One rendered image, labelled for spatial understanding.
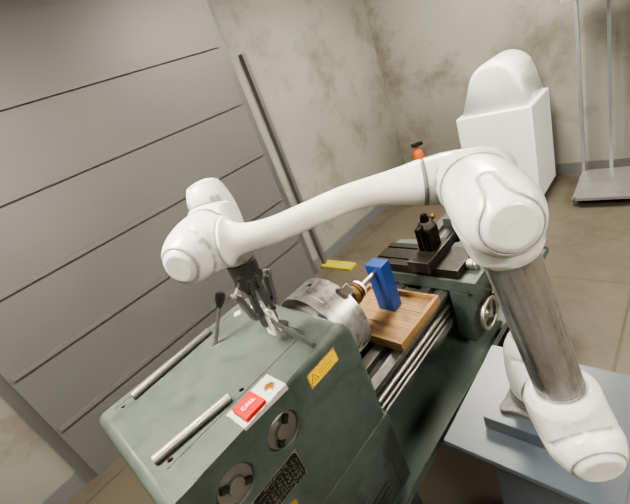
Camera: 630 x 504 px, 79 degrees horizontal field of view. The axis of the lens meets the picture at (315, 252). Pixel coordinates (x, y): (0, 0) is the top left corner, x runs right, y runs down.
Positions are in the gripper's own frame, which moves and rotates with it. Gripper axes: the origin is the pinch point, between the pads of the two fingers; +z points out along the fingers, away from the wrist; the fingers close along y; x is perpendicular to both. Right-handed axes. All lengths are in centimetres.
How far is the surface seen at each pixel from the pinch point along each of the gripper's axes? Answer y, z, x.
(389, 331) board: 46, 43, 4
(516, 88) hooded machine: 324, 20, 43
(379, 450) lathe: 7, 54, -14
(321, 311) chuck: 18.5, 11.5, 2.5
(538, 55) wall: 395, 9, 45
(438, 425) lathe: 36, 78, -14
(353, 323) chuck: 24.3, 19.7, -3.2
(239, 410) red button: -21.7, 5.4, -9.9
